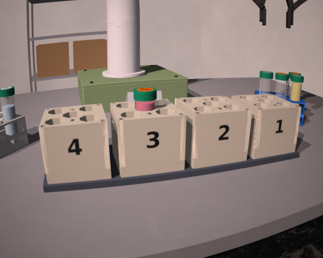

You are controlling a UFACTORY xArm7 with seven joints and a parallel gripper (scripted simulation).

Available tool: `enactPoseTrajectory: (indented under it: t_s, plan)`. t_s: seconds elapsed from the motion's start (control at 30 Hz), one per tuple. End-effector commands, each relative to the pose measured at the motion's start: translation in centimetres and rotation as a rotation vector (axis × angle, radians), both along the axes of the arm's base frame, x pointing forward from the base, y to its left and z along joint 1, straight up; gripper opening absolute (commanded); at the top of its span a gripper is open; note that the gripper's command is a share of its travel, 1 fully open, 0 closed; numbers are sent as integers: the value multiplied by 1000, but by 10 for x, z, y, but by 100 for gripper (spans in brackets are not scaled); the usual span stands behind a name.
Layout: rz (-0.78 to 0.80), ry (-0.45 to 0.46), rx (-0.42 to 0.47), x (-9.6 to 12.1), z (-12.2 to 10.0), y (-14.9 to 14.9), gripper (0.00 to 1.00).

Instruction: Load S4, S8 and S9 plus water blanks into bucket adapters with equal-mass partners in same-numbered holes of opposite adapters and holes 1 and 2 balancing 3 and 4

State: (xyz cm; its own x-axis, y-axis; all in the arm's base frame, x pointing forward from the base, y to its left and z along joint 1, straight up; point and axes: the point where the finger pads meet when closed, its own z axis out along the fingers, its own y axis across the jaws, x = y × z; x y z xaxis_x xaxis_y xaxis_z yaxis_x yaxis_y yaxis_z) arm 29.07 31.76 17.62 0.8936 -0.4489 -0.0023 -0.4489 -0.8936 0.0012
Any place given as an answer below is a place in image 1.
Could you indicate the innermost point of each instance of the blue tube rack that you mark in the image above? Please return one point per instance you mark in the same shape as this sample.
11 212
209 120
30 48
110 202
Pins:
301 102

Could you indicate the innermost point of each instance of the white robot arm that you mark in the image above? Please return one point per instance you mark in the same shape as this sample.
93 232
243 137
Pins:
123 39

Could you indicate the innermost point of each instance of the white tube rack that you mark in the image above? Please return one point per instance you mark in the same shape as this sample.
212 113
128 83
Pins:
6 146

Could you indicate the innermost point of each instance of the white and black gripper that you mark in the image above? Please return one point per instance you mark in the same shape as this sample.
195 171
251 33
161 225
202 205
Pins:
289 14

